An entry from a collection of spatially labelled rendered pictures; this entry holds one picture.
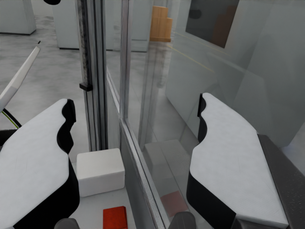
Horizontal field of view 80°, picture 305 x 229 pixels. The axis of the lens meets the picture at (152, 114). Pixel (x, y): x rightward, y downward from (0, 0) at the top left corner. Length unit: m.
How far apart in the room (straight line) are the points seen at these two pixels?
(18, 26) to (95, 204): 7.22
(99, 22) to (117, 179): 0.56
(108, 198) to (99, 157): 0.16
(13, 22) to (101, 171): 7.22
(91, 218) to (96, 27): 0.65
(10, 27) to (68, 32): 2.39
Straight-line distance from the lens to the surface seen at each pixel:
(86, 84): 0.79
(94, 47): 0.72
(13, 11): 7.65
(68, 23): 5.83
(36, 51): 0.59
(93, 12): 0.72
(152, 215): 0.60
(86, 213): 0.76
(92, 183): 0.73
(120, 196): 0.78
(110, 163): 0.73
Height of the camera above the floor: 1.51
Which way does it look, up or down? 32 degrees down
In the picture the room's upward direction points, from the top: 8 degrees clockwise
